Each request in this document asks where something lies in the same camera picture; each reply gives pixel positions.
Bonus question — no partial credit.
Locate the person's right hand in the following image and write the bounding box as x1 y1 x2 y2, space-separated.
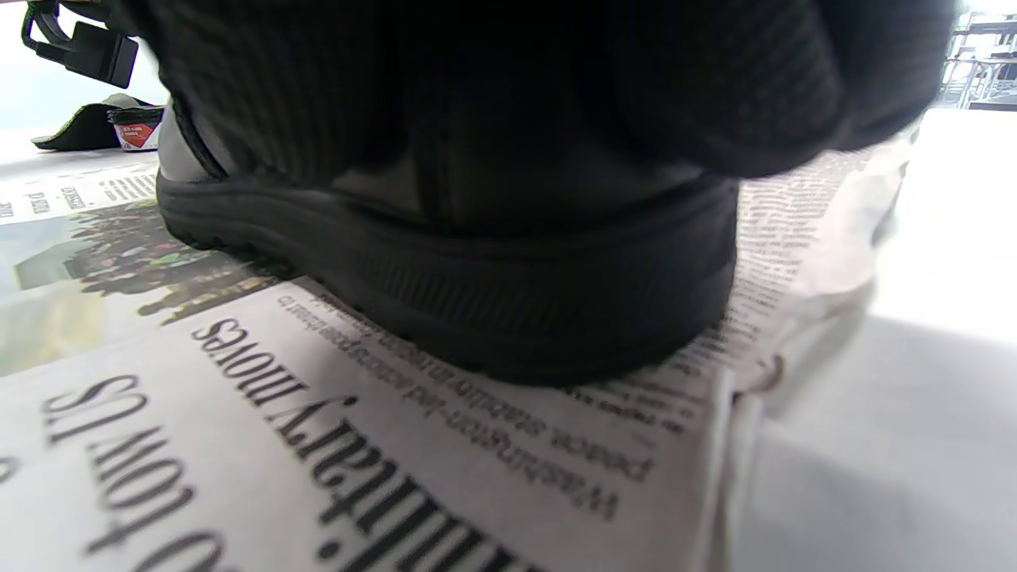
111 0 959 190

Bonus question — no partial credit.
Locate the black leather shoe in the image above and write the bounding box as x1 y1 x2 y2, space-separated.
156 102 740 388

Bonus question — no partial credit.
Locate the black shoe polish jar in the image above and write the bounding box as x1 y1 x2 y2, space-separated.
111 106 166 153

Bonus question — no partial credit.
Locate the grey white polishing mitt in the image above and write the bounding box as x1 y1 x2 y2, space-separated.
32 93 164 152

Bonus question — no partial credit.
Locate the newspaper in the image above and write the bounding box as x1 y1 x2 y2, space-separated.
0 119 922 572

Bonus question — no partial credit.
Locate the metal rack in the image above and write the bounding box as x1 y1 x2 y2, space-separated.
938 10 1017 112

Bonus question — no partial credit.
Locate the black left wrist mount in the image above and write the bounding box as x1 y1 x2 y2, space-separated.
21 0 141 90

